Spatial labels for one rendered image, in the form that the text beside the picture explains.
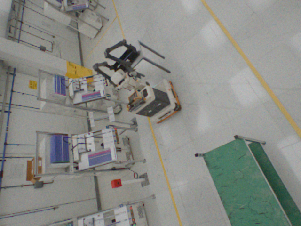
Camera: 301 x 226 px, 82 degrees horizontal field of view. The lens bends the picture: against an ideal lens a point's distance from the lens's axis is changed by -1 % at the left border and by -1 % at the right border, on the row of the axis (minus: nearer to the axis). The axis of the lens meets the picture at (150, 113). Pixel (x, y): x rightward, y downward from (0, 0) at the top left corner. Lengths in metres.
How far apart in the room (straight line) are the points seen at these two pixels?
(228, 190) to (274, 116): 1.29
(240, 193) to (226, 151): 0.37
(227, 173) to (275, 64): 1.71
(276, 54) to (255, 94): 0.60
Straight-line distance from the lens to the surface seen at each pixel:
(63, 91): 4.18
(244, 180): 1.83
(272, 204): 1.82
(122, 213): 3.25
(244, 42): 3.22
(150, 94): 2.77
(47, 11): 6.88
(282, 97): 2.80
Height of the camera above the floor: 2.70
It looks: 45 degrees down
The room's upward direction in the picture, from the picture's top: 76 degrees counter-clockwise
